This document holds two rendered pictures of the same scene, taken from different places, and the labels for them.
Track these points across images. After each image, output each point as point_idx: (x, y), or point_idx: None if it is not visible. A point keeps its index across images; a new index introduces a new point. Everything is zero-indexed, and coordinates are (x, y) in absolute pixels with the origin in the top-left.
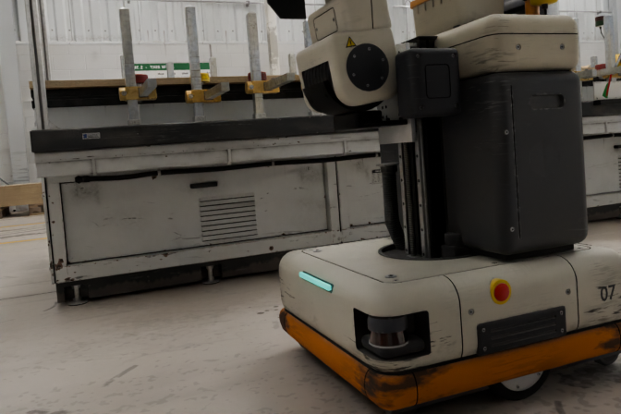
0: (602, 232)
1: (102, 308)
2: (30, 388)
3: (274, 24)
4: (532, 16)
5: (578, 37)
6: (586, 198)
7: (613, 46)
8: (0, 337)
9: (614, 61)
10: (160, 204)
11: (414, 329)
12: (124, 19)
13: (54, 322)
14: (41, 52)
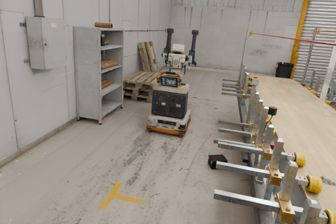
0: (235, 219)
1: (237, 121)
2: (198, 112)
3: (329, 67)
4: (155, 81)
5: (256, 111)
6: (151, 107)
7: (259, 128)
8: (227, 114)
9: (257, 138)
10: None
11: None
12: (241, 65)
13: (231, 117)
14: (239, 69)
